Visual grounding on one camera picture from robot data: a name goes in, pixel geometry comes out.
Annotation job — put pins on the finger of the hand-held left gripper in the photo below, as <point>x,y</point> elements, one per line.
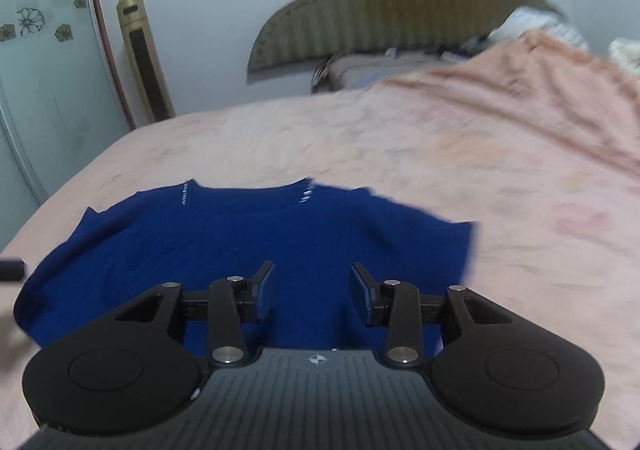
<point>10,270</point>

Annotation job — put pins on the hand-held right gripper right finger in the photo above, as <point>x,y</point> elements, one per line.
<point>361,295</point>

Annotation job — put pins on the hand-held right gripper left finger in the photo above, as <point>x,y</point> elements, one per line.
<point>264,292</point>

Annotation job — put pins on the blue beaded sweater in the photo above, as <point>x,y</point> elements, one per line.
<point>200,230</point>

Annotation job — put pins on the pink bed sheet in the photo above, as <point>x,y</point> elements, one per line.
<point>500,180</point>

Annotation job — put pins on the flower print glass door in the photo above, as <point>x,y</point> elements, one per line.
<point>40,80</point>

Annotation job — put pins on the gold tower fan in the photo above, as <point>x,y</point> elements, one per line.
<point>145,65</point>

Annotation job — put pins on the white printed quilt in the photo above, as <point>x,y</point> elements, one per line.
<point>540,27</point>

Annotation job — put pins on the crumpled white cloth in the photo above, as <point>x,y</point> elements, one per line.
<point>625,55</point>

